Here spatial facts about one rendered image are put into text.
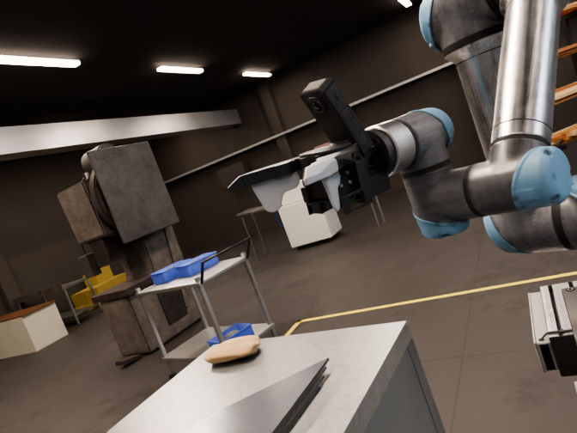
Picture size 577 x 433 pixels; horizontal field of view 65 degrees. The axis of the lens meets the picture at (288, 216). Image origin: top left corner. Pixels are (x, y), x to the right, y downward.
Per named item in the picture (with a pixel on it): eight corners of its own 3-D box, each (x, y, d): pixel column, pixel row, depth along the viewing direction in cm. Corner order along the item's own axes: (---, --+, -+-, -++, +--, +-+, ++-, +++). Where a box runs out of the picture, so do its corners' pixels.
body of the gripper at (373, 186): (344, 216, 54) (403, 186, 61) (326, 147, 52) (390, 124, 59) (303, 216, 60) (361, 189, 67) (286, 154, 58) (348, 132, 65)
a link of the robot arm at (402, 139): (409, 115, 61) (364, 125, 68) (388, 123, 59) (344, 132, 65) (420, 168, 63) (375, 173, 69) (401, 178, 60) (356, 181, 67)
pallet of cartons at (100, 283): (113, 293, 1181) (102, 266, 1174) (140, 285, 1132) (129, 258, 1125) (70, 315, 1064) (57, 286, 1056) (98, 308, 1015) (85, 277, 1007)
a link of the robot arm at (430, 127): (466, 149, 69) (448, 96, 68) (425, 170, 63) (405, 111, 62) (424, 161, 75) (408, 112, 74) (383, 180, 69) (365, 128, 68)
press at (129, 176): (159, 363, 477) (64, 136, 452) (89, 375, 529) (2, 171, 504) (227, 308, 598) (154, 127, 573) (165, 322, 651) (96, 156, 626)
